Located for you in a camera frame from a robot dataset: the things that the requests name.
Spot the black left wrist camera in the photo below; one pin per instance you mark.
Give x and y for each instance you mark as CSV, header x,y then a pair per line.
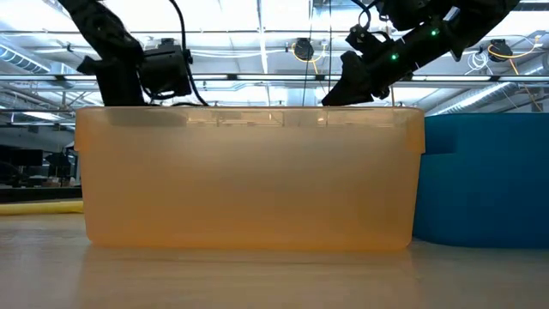
x,y
165,68

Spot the teal plastic bin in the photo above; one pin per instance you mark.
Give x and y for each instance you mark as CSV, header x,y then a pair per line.
x,y
484,184

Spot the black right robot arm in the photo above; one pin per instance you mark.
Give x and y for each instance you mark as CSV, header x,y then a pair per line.
x,y
472,17

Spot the silver ventilation duct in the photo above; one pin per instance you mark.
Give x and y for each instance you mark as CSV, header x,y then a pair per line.
x,y
21,60
480,96

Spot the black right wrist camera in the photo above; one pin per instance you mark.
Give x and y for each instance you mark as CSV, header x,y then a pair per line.
x,y
366,38

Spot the orange translucent plastic bin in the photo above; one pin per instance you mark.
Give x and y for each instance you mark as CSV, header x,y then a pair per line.
x,y
249,184

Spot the black aluminium table frame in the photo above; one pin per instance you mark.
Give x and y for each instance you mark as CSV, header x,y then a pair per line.
x,y
43,194

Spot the dark background desks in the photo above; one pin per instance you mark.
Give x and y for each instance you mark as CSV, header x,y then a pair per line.
x,y
56,165

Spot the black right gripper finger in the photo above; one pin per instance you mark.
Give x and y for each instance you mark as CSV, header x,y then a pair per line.
x,y
347,81

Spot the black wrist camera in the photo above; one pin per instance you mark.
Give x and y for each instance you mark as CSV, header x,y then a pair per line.
x,y
165,68
366,38

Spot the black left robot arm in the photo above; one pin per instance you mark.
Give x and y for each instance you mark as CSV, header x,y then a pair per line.
x,y
103,26

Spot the yellow highlighter marker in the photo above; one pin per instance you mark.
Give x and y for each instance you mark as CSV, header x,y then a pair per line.
x,y
38,208

